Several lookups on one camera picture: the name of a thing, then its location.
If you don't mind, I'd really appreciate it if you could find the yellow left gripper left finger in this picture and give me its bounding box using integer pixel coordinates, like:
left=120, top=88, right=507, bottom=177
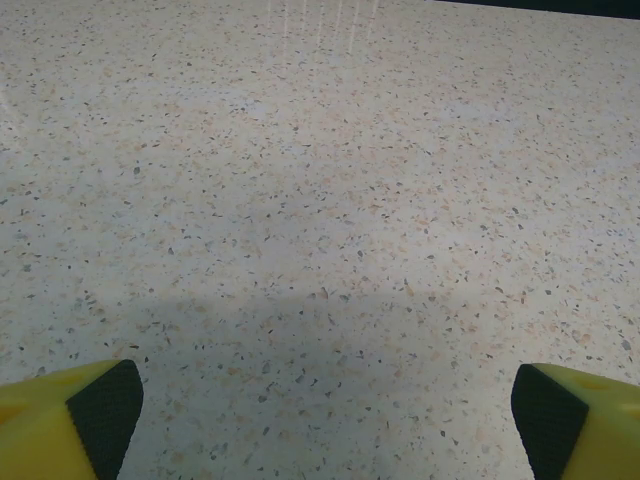
left=0, top=358, right=145, bottom=480

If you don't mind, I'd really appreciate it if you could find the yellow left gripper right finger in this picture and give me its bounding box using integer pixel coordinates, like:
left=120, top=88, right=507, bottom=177
left=513, top=362, right=640, bottom=480

